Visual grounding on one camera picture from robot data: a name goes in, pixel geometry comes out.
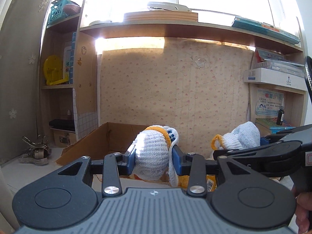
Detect yellow snack bag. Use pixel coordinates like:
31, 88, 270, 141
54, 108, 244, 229
129, 174, 217, 192

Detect white glove orange cuff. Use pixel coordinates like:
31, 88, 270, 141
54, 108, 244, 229
211, 121, 260, 151

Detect white glove blue dots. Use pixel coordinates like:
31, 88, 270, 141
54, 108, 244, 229
133, 125, 179, 187

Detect person right hand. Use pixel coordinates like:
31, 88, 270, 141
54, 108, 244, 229
292, 187, 312, 233

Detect cardboard shoe box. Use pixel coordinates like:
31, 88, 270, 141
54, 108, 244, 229
56, 123, 148, 166

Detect dark small bottle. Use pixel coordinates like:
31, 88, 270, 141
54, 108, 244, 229
276, 105, 285, 126

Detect stacked books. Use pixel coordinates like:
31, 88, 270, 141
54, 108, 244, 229
255, 118, 295, 136

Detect blue illustrated card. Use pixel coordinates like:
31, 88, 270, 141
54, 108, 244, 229
255, 88, 284, 117

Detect wooden small box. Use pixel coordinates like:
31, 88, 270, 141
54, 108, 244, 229
51, 128, 77, 148

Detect white flat box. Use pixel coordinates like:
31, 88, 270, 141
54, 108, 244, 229
243, 68, 307, 91

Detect metal clips pile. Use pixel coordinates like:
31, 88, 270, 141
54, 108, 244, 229
18, 135, 51, 165

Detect yellow plastic reel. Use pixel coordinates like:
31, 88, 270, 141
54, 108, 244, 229
43, 55, 69, 86

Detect calendar card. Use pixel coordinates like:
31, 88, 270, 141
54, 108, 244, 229
63, 46, 73, 84

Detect teal plastic basket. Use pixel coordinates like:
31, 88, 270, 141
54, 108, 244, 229
48, 0, 81, 25

